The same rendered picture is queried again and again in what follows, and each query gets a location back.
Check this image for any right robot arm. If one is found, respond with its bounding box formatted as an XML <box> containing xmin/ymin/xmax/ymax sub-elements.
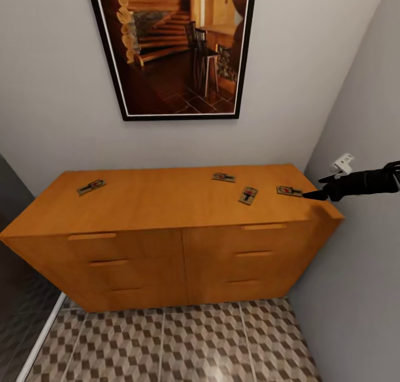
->
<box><xmin>302</xmin><ymin>153</ymin><xmax>400</xmax><ymax>202</ymax></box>

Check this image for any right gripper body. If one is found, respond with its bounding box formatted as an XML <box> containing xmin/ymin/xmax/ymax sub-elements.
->
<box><xmin>325</xmin><ymin>170</ymin><xmax>373</xmax><ymax>202</ymax></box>

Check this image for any mousetrap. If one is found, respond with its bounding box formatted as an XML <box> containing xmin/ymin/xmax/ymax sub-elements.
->
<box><xmin>77</xmin><ymin>179</ymin><xmax>106</xmax><ymax>195</ymax></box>
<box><xmin>276</xmin><ymin>186</ymin><xmax>304</xmax><ymax>197</ymax></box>
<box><xmin>239</xmin><ymin>186</ymin><xmax>258</xmax><ymax>206</ymax></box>
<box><xmin>213</xmin><ymin>173</ymin><xmax>236</xmax><ymax>183</ymax></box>

